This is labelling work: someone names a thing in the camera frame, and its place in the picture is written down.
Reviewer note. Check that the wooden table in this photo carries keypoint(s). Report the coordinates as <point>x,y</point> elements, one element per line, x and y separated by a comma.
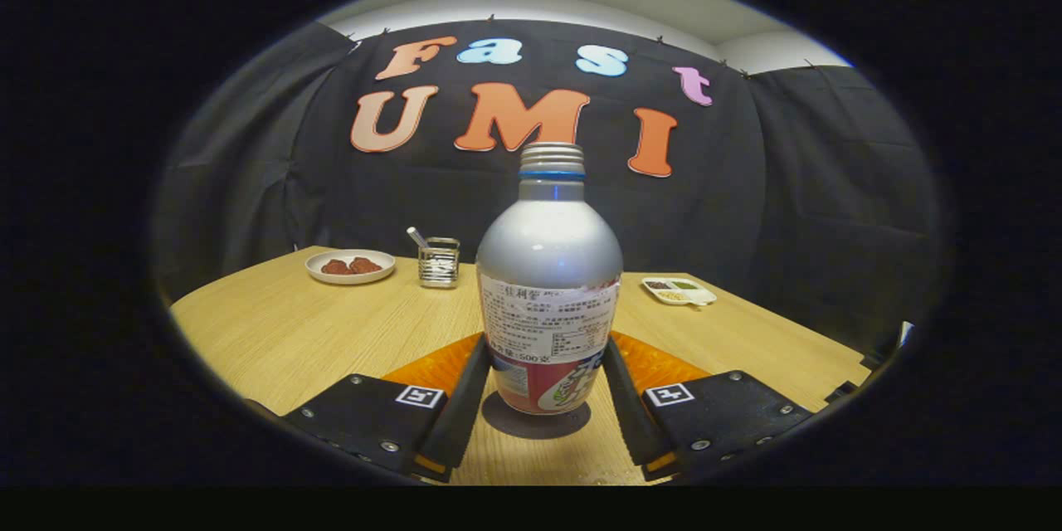
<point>290,332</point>

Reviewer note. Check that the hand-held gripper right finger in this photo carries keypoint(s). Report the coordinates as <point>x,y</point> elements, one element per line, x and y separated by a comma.
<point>628,415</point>

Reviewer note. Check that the black backdrop cloth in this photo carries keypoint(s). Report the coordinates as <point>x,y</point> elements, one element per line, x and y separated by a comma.
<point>788,207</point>

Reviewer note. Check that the red-brown food pieces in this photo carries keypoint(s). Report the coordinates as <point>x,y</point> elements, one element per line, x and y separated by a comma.
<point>363,265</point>

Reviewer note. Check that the white round plate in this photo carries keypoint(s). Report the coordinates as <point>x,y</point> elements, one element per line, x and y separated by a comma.
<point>350,278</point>

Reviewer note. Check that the silver juice bottle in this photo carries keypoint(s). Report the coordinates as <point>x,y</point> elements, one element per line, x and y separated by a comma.
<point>548,265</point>

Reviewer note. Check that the white stick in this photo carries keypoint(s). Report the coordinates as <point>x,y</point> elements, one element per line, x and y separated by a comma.
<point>416,236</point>

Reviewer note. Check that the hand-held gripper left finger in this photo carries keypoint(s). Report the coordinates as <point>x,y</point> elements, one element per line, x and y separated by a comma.
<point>465,415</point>

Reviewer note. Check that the white divided dish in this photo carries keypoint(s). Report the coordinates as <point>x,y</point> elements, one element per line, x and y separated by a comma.
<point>679,290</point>

